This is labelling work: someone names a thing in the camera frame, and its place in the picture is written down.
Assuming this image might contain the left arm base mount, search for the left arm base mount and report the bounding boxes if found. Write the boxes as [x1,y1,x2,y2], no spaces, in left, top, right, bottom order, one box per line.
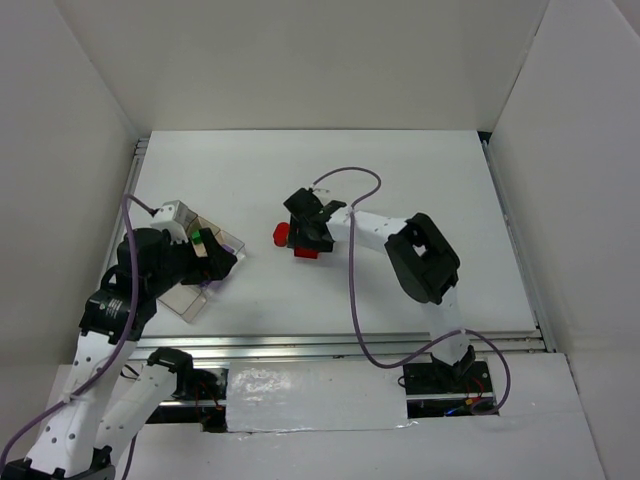
[146,368,229,433]

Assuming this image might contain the long clear plastic container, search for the long clear plastic container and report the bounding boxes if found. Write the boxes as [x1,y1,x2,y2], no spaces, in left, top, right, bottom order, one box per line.
[159,284,208,324]

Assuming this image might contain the white foam board cover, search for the white foam board cover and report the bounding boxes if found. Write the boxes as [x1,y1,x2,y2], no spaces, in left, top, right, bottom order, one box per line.
[226,361,409,433]

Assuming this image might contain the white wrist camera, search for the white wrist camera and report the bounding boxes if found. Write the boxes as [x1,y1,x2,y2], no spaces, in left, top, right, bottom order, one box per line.
[309,185,331,198]
[150,200,188,241]

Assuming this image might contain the red rounded lego brick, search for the red rounded lego brick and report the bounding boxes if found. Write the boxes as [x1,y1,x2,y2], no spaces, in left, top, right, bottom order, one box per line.
[272,222,290,248]

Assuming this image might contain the amber plastic container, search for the amber plastic container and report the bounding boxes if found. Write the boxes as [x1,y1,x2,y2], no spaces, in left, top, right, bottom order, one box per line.
[188,216,221,258]

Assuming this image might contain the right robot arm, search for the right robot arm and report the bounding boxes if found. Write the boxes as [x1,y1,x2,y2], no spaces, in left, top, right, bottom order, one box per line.
[273,188,475,383]

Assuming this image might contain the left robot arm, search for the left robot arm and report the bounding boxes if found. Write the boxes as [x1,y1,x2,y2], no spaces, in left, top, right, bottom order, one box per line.
[1,228,245,479]

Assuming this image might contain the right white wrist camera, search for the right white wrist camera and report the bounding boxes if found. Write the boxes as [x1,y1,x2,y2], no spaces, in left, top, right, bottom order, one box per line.
[309,185,331,198]

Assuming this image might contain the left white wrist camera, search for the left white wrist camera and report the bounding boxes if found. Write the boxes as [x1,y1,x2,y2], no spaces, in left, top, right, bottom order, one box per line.
[150,200,188,241]

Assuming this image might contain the small clear plastic container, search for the small clear plastic container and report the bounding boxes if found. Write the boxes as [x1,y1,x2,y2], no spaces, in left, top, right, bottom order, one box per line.
[201,229,246,296]

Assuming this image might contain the aluminium front rail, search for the aluminium front rail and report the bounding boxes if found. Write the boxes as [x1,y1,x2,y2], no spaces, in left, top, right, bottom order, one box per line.
[130,330,547,362]

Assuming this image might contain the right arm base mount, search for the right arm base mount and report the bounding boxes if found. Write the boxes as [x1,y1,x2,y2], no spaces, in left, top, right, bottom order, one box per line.
[397,361,497,419]

